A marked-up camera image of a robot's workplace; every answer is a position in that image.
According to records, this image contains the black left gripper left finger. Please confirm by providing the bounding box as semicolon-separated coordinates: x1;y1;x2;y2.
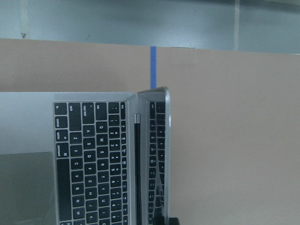
153;185;165;225

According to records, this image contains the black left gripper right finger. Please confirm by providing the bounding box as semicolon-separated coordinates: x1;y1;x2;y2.
169;217;180;225

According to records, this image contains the silver laptop black keyboard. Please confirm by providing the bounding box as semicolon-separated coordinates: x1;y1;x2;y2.
0;87;171;225

